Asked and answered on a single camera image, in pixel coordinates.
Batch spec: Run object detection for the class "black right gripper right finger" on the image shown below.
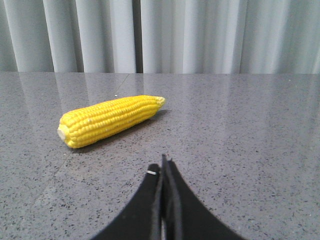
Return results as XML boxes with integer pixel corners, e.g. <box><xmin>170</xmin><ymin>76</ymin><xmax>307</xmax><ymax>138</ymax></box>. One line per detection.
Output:
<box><xmin>161</xmin><ymin>154</ymin><xmax>243</xmax><ymax>240</ymax></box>

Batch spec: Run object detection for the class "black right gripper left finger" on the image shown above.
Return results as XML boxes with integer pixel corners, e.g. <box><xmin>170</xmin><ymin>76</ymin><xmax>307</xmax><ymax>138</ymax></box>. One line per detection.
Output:
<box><xmin>93</xmin><ymin>164</ymin><xmax>162</xmax><ymax>240</ymax></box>

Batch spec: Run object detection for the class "yellow corn cob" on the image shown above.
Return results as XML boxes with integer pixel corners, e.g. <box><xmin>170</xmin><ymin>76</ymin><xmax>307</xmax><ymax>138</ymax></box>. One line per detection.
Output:
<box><xmin>57</xmin><ymin>95</ymin><xmax>166</xmax><ymax>149</ymax></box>

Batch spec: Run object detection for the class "grey pleated curtain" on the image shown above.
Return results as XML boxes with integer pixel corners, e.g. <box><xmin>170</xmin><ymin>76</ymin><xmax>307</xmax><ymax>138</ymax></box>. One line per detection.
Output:
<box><xmin>0</xmin><ymin>0</ymin><xmax>320</xmax><ymax>74</ymax></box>

